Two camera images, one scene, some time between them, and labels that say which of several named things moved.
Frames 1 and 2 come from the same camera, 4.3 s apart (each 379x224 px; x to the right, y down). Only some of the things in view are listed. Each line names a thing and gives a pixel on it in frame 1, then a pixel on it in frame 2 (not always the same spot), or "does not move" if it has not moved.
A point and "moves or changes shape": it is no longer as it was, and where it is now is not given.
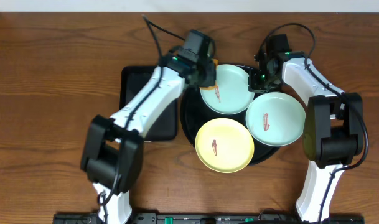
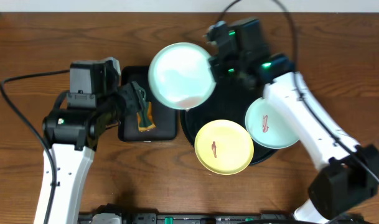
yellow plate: (224, 145) does not move
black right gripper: (254, 85) to (217, 75)
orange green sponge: (207, 74) moves or changes shape
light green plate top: (231, 94) moves or changes shape
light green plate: (276, 119) does not move
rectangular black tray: (132, 79) does not move
